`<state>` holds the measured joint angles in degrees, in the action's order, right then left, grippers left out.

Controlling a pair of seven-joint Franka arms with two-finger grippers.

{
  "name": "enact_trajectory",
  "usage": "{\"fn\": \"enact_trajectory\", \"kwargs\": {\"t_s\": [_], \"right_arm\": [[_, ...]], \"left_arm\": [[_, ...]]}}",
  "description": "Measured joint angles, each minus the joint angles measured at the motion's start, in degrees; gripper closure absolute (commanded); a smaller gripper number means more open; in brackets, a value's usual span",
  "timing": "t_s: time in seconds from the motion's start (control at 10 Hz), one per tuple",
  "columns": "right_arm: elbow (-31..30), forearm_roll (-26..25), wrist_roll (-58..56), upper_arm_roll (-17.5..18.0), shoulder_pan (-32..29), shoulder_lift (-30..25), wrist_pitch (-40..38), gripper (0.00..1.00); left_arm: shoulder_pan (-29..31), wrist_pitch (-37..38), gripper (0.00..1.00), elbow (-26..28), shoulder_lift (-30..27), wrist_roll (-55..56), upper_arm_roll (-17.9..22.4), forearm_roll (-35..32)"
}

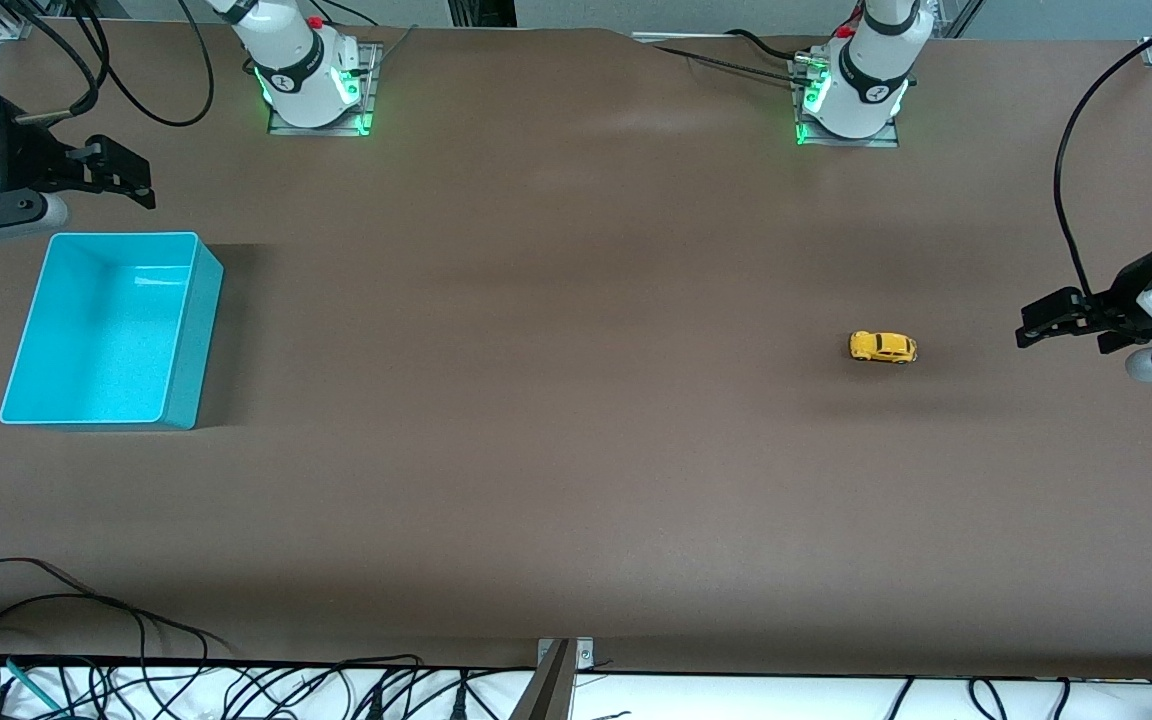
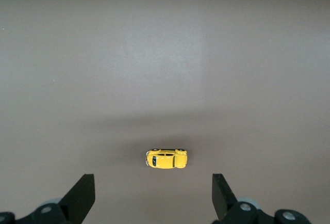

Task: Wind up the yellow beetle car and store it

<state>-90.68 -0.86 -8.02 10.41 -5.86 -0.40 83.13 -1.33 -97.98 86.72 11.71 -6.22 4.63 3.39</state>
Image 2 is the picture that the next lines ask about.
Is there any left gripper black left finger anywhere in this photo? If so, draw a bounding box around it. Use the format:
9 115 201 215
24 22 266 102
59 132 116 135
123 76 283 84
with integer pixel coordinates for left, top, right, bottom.
58 173 96 222

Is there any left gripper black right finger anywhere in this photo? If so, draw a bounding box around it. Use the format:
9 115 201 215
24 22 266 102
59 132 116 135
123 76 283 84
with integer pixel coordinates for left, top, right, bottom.
212 173 240 221

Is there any yellow beetle toy car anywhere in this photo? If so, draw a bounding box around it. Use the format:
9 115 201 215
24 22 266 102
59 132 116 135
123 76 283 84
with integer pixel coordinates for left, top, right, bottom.
144 148 188 169

